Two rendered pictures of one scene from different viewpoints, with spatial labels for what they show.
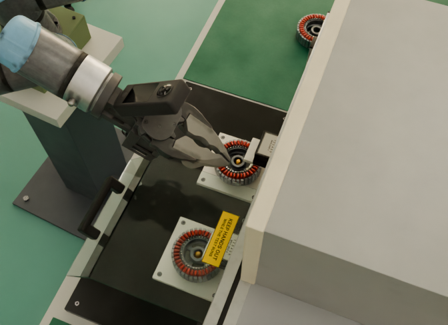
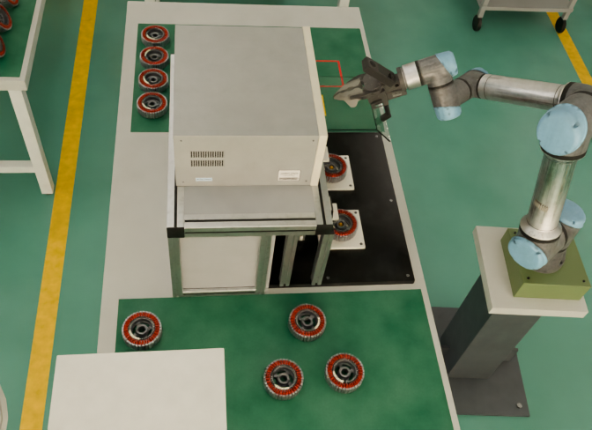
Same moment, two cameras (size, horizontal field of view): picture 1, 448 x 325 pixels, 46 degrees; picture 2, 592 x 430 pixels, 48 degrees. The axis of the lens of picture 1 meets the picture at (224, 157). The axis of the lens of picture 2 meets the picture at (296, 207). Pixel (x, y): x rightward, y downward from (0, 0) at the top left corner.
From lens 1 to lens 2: 193 cm
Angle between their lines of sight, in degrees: 64
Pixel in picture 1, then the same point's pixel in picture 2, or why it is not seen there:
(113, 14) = not seen: outside the picture
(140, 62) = not seen: outside the picture
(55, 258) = (443, 287)
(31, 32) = (441, 57)
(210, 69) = (406, 304)
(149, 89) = (381, 70)
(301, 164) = (300, 49)
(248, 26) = (404, 361)
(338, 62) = (307, 91)
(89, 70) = (410, 66)
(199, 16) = not seen: outside the picture
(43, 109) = (491, 229)
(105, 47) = (496, 292)
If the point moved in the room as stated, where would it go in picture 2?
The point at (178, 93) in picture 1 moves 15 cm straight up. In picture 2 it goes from (366, 62) to (376, 18)
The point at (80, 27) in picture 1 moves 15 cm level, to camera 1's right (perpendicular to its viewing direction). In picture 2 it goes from (519, 278) to (481, 295)
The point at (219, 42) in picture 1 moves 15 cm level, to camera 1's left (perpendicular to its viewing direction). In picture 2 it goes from (417, 333) to (456, 315)
